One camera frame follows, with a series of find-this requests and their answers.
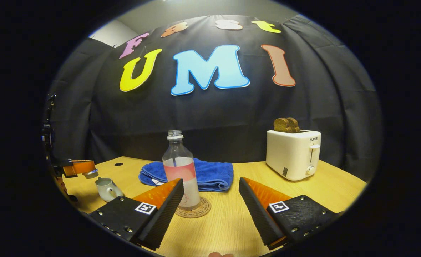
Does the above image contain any round wooden coaster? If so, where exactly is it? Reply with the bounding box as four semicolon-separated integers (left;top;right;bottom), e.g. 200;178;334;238
175;197;212;218

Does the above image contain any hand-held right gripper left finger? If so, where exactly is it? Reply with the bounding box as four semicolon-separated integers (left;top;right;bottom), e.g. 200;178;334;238
88;178;185;251

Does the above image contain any white teacup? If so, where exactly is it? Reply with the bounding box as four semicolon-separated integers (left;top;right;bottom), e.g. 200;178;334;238
95;177;124;203

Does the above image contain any clear plastic water bottle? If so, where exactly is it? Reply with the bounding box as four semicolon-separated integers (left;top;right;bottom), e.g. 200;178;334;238
162;130;201;211

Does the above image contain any black backdrop cloth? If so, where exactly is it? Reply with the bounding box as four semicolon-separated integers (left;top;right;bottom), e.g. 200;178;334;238
46;14;384;182

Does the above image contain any brown bread slice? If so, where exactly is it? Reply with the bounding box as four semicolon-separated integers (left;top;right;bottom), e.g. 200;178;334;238
274;117;301;134

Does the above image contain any white toaster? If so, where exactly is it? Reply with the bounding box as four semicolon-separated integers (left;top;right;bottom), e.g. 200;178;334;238
266;129;321;181

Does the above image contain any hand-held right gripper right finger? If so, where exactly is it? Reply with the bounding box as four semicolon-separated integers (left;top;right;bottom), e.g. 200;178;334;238
238;177;343;250

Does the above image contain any folded blue towel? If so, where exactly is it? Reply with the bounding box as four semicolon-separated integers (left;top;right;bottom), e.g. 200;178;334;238
138;158;234;192

